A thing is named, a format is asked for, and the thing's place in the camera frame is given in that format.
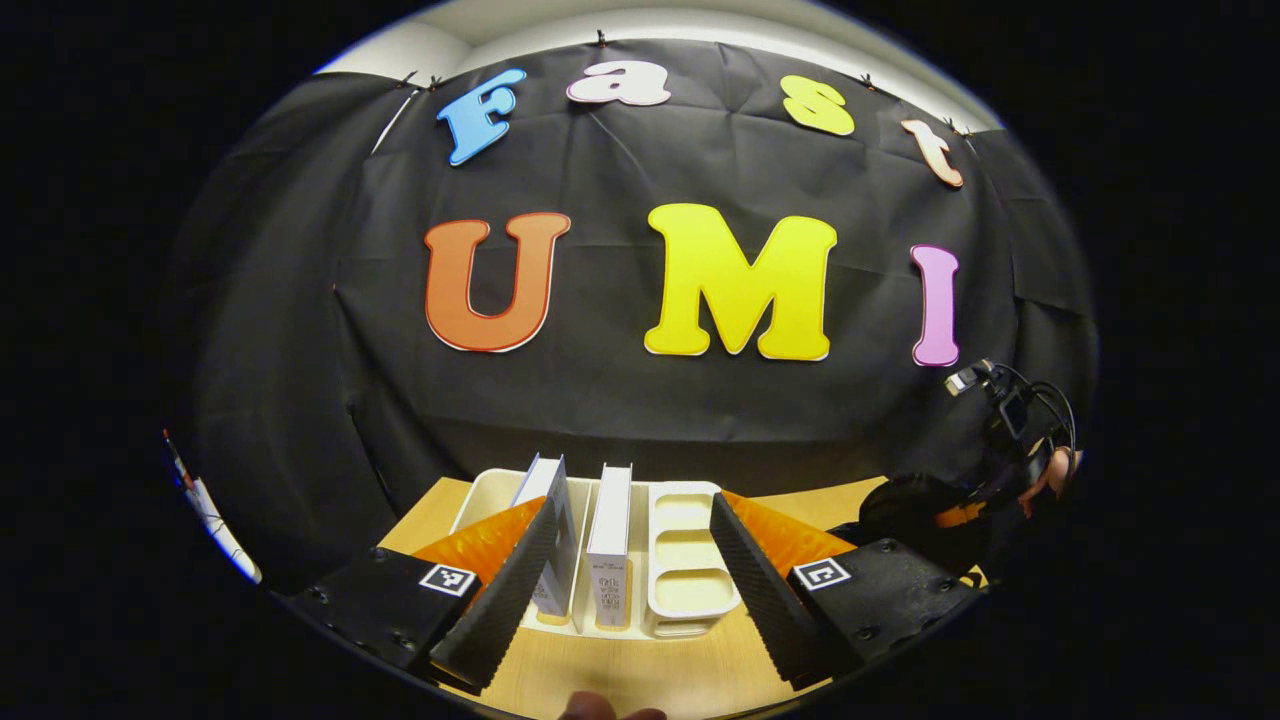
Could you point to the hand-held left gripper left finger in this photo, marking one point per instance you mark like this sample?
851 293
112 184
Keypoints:
500 620

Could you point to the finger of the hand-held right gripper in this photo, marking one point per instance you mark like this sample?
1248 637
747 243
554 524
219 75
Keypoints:
960 515

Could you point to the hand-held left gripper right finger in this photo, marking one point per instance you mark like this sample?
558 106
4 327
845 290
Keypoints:
770 610

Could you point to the white bookshelf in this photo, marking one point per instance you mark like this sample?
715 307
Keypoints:
690 560

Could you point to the grey cover book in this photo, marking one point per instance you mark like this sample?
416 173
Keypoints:
562 520

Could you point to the white cover book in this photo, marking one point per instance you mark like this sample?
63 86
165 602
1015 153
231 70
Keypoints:
610 540

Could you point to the black backdrop cloth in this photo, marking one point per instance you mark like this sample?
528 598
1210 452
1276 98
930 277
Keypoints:
620 400

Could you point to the wall poster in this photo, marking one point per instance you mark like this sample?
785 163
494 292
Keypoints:
215 520

